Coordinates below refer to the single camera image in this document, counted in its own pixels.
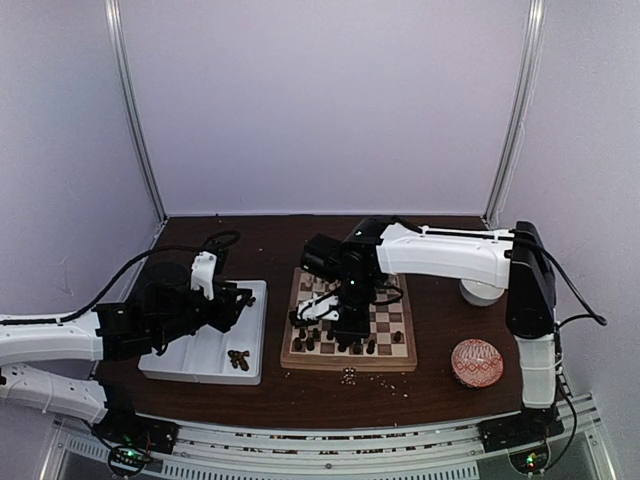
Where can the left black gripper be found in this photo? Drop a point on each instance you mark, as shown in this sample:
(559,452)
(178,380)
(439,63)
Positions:
(226,314)

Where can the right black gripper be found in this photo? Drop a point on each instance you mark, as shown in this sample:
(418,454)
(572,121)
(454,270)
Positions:
(355,331)

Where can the white plastic divided tray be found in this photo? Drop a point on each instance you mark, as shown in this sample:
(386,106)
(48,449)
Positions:
(203,358)

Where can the wooden chess board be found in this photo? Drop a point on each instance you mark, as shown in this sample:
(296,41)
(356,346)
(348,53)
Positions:
(390,313)

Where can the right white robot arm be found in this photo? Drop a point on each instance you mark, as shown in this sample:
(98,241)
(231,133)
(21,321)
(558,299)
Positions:
(488,265)

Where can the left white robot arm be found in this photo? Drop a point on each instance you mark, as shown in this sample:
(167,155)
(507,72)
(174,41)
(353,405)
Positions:
(181,325)

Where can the dark chess pieces lower pile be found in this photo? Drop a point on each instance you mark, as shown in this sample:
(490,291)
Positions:
(239,359)

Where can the white ceramic bowl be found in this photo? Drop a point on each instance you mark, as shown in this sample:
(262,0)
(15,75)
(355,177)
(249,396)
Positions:
(479,294)

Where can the red patterned bowl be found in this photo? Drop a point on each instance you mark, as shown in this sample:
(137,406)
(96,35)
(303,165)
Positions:
(476,363)

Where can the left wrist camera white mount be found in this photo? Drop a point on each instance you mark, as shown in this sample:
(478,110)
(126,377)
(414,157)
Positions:
(203,271)

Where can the right wrist camera with cable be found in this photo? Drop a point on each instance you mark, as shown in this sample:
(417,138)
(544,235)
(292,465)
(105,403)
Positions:
(314,310)

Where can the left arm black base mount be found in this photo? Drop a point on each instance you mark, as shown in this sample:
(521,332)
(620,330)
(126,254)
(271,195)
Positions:
(145,433)

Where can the aluminium front rail frame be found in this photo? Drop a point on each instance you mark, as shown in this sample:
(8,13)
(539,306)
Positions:
(447,450)

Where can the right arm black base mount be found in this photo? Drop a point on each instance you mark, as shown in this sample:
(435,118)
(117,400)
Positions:
(517,430)

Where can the right aluminium corner post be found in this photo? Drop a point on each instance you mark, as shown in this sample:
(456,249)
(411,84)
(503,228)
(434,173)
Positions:
(525,86)

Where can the aluminium corner post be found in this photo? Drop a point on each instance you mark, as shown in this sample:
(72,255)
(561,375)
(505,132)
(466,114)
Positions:
(132,114)
(525,86)

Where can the left aluminium corner post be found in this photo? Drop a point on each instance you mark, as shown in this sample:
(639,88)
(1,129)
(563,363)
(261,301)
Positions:
(132,114)

